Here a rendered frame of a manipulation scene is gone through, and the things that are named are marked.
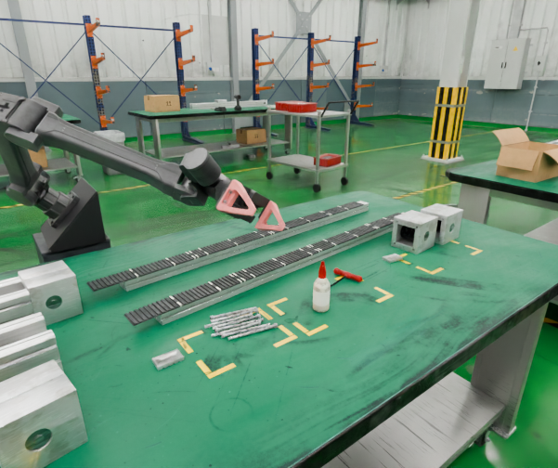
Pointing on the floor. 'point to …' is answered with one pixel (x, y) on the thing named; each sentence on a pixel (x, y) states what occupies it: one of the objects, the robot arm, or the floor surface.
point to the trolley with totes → (317, 140)
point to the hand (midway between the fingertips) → (266, 218)
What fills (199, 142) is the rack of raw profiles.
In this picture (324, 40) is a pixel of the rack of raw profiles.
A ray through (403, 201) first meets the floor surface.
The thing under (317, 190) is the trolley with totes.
